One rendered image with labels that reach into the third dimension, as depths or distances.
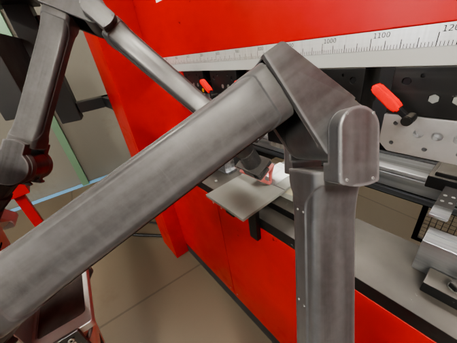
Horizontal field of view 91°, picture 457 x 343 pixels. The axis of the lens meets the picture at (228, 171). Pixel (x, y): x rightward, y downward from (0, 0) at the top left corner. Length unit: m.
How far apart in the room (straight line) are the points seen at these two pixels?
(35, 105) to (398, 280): 0.93
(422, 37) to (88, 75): 3.29
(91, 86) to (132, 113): 2.12
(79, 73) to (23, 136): 2.83
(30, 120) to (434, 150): 0.82
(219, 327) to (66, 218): 1.42
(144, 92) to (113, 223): 1.21
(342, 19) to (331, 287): 0.49
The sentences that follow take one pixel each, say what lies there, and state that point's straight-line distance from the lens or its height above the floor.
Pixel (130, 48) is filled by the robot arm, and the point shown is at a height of 1.44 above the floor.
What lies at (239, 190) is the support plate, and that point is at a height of 1.00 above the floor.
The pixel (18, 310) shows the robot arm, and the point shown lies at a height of 1.26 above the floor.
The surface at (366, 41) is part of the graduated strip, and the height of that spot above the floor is 1.39.
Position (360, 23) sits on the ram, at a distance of 0.58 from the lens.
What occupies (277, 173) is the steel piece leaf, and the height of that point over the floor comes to 1.00.
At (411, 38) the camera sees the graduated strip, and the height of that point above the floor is 1.38.
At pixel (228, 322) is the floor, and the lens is 1.59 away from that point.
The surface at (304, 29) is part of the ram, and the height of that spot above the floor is 1.42.
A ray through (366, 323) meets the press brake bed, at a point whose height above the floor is 0.73.
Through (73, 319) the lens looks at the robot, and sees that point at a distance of 0.54.
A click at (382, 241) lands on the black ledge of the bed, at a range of 0.80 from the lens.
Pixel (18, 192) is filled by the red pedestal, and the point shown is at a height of 0.71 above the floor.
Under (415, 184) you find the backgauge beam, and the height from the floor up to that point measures 0.95.
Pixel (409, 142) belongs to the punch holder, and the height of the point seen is 1.20.
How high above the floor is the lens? 1.42
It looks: 29 degrees down
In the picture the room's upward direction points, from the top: 9 degrees counter-clockwise
